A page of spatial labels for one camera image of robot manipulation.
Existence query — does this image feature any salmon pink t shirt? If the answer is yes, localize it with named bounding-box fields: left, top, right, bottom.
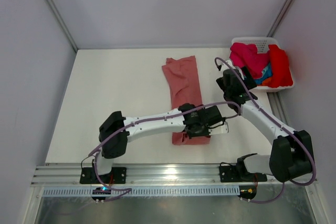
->
left=161, top=55, right=211, bottom=146

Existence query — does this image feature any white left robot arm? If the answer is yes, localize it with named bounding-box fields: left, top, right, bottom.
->
left=91, top=103, right=228, bottom=183

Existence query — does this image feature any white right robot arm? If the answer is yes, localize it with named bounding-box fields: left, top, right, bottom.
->
left=216, top=69, right=316, bottom=183

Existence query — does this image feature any orange garment in basket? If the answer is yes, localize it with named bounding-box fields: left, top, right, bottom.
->
left=255, top=77, right=272, bottom=87

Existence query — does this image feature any blue garment in basket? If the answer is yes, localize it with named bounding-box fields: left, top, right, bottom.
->
left=255, top=63, right=272, bottom=85

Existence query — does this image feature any magenta t shirt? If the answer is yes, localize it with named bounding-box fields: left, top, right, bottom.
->
left=230, top=42, right=270, bottom=79

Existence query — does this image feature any red t shirt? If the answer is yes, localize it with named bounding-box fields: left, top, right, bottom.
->
left=267, top=45, right=293, bottom=88

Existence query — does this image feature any white perforated plastic basket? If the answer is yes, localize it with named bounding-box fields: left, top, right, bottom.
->
left=230, top=37, right=295, bottom=92

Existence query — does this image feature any right black controller board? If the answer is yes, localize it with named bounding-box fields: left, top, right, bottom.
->
left=238, top=185, right=257, bottom=200

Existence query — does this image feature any black controller board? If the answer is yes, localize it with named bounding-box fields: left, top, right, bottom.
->
left=238, top=185, right=257, bottom=200
left=91, top=187, right=111, bottom=201

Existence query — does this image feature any left black controller board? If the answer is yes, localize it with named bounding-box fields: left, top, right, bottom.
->
left=91, top=187, right=111, bottom=201

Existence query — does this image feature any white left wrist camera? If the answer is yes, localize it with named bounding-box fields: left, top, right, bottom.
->
left=209, top=123, right=229, bottom=135

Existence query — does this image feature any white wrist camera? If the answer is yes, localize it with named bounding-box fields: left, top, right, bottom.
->
left=209, top=123, right=229, bottom=135
left=223, top=60, right=243, bottom=75

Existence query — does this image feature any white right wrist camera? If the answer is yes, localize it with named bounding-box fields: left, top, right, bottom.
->
left=223, top=60, right=243, bottom=75

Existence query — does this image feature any right side aluminium rail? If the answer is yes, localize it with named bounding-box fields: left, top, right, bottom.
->
left=267, top=92, right=288, bottom=123

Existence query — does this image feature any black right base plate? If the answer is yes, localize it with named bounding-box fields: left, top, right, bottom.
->
left=219, top=162, right=267, bottom=183

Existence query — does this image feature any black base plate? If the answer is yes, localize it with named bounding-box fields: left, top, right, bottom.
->
left=79, top=167, right=127, bottom=185
left=219, top=162, right=267, bottom=183

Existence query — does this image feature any slotted grey cable duct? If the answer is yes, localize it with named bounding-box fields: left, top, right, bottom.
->
left=42, top=185, right=239, bottom=197

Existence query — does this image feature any right aluminium corner post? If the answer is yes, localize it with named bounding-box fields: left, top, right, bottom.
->
left=267, top=0, right=295, bottom=37

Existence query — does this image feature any aluminium corner post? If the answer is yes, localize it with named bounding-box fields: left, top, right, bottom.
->
left=44, top=0, right=78, bottom=53
left=267, top=0, right=295, bottom=37

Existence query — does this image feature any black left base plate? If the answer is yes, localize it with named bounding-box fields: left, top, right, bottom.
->
left=79, top=167, right=127, bottom=185

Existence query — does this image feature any aluminium mounting rail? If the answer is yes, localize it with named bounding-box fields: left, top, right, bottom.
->
left=30, top=163, right=317, bottom=187

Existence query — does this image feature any left aluminium corner post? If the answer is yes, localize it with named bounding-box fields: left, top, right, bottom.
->
left=44, top=0, right=78, bottom=53

